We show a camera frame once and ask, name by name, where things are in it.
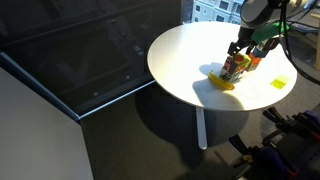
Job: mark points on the orange wooden block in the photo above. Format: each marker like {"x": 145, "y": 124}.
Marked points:
{"x": 254, "y": 64}

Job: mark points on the light green flat block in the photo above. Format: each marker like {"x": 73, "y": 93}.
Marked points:
{"x": 279, "y": 82}

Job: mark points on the black perforated mounting board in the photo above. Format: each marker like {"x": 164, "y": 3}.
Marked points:
{"x": 305, "y": 158}

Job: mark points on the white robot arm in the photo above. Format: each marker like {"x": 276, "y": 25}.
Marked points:
{"x": 258, "y": 12}

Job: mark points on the green block under red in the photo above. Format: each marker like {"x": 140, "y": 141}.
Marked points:
{"x": 266, "y": 32}

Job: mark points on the dark window sill rail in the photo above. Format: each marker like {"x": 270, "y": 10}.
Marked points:
{"x": 76, "y": 116}

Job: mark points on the yellow toy banana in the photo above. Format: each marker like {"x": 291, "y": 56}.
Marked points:
{"x": 220, "y": 83}

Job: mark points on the black clamp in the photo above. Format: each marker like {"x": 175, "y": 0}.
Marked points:
{"x": 276, "y": 116}
{"x": 243, "y": 146}

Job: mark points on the blue wooden block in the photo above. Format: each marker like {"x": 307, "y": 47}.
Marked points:
{"x": 259, "y": 53}

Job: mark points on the white table leg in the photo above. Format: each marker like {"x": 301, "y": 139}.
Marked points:
{"x": 201, "y": 130}

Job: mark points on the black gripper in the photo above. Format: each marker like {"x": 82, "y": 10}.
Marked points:
{"x": 246, "y": 37}

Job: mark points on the wooden furniture post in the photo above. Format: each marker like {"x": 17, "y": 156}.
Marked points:
{"x": 317, "y": 46}

